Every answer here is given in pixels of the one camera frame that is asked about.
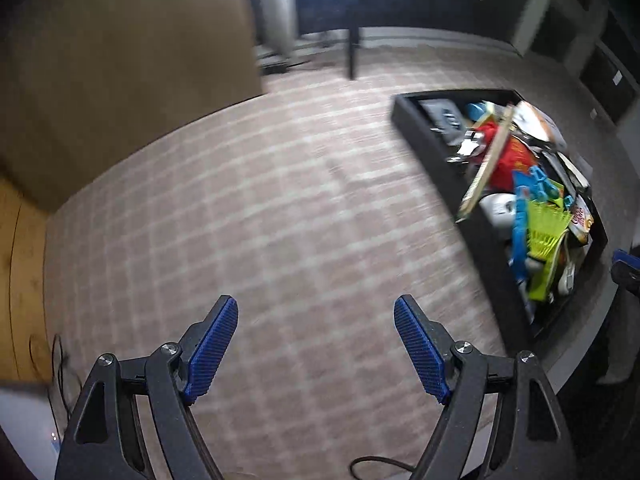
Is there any black table leg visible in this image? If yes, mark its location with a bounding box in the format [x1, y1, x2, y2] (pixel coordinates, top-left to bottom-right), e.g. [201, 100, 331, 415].
[346, 25, 362, 81]

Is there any white and black packet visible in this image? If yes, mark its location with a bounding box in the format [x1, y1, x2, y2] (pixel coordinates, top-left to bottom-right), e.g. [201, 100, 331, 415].
[419, 100, 468, 133]

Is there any blue bag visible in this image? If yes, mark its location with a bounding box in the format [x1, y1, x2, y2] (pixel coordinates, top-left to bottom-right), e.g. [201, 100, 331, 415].
[509, 200, 533, 286]

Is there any white box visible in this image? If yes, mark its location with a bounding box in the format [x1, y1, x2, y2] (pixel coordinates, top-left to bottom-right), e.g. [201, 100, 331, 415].
[0, 385, 63, 480]

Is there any white and orange packet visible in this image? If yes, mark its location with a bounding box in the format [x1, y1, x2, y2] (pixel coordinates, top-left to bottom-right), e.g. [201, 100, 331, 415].
[515, 100, 571, 153]

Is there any plaid rug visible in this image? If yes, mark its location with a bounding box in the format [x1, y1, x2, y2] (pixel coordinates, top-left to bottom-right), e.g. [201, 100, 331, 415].
[42, 45, 621, 480]

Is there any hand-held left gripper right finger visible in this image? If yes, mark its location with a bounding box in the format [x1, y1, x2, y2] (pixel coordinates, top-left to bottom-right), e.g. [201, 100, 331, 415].
[393, 295, 581, 480]

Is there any large cardboard box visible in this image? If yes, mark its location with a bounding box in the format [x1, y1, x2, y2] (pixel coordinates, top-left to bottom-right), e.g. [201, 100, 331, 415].
[0, 0, 265, 213]

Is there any orange snack packet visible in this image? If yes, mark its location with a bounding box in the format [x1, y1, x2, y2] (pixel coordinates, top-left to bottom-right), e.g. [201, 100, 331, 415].
[567, 194, 596, 246]

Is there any yellow-green shuttlecock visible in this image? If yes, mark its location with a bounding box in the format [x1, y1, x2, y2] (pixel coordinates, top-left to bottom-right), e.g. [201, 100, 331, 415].
[526, 200, 573, 261]

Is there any black container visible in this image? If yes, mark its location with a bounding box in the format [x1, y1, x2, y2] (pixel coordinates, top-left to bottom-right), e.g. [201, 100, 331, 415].
[391, 89, 608, 346]

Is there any black power strip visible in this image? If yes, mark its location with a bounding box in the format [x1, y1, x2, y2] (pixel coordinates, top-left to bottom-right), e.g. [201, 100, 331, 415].
[255, 55, 291, 73]

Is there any wooden board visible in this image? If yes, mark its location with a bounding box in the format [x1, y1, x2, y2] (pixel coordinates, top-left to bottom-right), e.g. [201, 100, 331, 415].
[0, 175, 56, 386]

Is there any green silicone brush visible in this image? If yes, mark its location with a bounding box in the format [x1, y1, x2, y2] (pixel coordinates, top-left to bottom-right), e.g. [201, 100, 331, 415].
[525, 255, 566, 303]

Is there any blue plastic clip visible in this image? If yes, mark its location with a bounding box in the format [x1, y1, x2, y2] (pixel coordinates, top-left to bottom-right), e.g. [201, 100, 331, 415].
[514, 164, 563, 211]

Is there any red bag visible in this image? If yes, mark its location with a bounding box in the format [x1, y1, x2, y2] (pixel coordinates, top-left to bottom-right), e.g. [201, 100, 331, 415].
[475, 119, 543, 193]

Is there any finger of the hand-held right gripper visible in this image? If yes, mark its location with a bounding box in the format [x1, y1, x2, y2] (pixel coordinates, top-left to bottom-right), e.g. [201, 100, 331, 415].
[611, 249, 640, 301]

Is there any black cabinet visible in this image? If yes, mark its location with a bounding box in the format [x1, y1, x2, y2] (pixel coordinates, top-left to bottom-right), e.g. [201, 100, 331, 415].
[580, 10, 640, 123]

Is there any grey pillar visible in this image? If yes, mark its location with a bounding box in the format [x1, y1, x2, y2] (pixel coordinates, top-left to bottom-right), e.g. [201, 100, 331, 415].
[255, 0, 301, 58]

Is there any thin black floor cable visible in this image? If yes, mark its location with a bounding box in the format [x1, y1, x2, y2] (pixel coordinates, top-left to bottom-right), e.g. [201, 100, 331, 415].
[29, 335, 83, 413]

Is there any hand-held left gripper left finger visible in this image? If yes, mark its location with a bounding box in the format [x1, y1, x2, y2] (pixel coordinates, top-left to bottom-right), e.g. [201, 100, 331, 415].
[54, 295, 240, 480]

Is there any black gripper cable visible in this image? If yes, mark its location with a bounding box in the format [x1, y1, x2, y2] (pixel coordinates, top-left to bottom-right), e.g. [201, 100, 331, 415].
[350, 456, 416, 477]

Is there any white round object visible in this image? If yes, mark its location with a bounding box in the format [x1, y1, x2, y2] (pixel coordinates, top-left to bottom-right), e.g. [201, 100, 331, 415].
[480, 192, 518, 228]

